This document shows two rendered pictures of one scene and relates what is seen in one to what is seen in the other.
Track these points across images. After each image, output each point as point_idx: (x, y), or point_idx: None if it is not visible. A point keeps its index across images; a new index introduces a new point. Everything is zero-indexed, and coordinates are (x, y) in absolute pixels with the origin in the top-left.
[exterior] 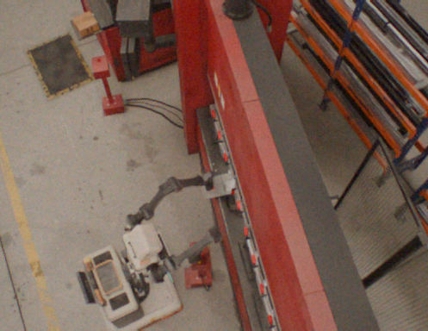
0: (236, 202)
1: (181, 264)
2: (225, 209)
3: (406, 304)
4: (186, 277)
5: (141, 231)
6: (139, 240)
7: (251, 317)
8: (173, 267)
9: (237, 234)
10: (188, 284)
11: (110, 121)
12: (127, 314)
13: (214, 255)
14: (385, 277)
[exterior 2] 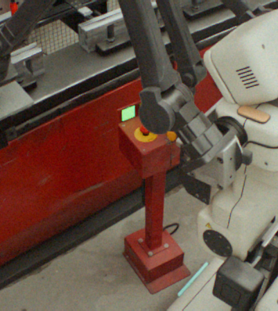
0: (16, 66)
1: (145, 303)
2: (37, 96)
3: (68, 28)
4: (169, 281)
5: (254, 30)
6: None
7: (228, 15)
8: (268, 10)
9: (87, 63)
10: (181, 273)
11: None
12: None
13: (98, 253)
14: (40, 48)
